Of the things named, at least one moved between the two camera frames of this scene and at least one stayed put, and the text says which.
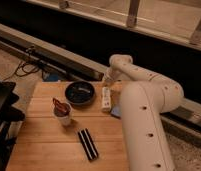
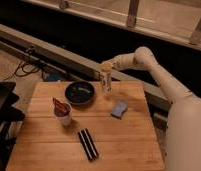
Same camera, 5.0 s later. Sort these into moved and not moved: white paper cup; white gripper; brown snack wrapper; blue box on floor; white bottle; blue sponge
Moved: white bottle; white gripper
Not moved: blue sponge; brown snack wrapper; blue box on floor; white paper cup
